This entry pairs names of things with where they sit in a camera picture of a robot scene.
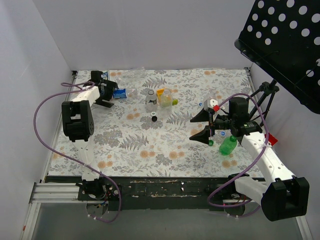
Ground purple cable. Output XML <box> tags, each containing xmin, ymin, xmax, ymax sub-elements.
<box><xmin>206</xmin><ymin>93</ymin><xmax>271</xmax><ymax>218</ymax></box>
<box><xmin>34</xmin><ymin>82</ymin><xmax>123</xmax><ymax>224</ymax></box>

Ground floral tablecloth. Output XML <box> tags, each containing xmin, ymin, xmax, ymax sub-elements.
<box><xmin>48</xmin><ymin>68</ymin><xmax>278</xmax><ymax>179</ymax></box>

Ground red box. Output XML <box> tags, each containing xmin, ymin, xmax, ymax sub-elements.
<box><xmin>268</xmin><ymin>133</ymin><xmax>278</xmax><ymax>147</ymax></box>

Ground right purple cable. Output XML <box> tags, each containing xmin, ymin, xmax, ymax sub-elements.
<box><xmin>206</xmin><ymin>93</ymin><xmax>271</xmax><ymax>218</ymax></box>

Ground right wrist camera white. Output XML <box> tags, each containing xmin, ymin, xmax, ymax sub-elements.
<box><xmin>202</xmin><ymin>98</ymin><xmax>218</xmax><ymax>114</ymax></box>

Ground black perforated music stand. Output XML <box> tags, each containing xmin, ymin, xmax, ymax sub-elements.
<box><xmin>234</xmin><ymin>0</ymin><xmax>320</xmax><ymax>114</ymax></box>

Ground clear bottle blue label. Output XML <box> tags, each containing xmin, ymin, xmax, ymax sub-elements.
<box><xmin>112</xmin><ymin>88</ymin><xmax>138</xmax><ymax>99</ymax></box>

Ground aluminium frame rail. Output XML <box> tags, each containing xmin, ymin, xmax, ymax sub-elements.
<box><xmin>29</xmin><ymin>182</ymin><xmax>87</xmax><ymax>205</ymax></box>

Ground yellow green toy basket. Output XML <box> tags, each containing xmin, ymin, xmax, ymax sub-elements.
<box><xmin>156</xmin><ymin>88</ymin><xmax>179</xmax><ymax>106</ymax></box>

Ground black tripod stand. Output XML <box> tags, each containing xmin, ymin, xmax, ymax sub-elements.
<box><xmin>250</xmin><ymin>79</ymin><xmax>280</xmax><ymax>120</ymax></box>

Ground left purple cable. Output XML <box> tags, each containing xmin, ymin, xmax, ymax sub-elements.
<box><xmin>34</xmin><ymin>82</ymin><xmax>123</xmax><ymax>224</ymax></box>

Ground bottle green white label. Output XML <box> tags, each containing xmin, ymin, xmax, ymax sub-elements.
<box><xmin>102</xmin><ymin>71</ymin><xmax>109</xmax><ymax>79</ymax></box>

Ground clear bottle black cap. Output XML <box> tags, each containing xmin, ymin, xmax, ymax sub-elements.
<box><xmin>145</xmin><ymin>89</ymin><xmax>158</xmax><ymax>112</ymax></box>

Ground green plastic bottle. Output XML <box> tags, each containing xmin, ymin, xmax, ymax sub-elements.
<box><xmin>219</xmin><ymin>135</ymin><xmax>238</xmax><ymax>156</ymax></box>

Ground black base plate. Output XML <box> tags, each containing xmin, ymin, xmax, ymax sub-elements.
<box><xmin>78</xmin><ymin>176</ymin><xmax>260</xmax><ymax>212</ymax></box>

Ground clear uncapped bottle right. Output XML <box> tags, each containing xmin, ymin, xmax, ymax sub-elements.
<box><xmin>202</xmin><ymin>90</ymin><xmax>217</xmax><ymax>103</ymax></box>

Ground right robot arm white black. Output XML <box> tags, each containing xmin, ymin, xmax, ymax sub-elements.
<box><xmin>189</xmin><ymin>93</ymin><xmax>310</xmax><ymax>222</ymax></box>

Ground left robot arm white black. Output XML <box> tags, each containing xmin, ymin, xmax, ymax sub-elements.
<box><xmin>61</xmin><ymin>70</ymin><xmax>118</xmax><ymax>200</ymax></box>

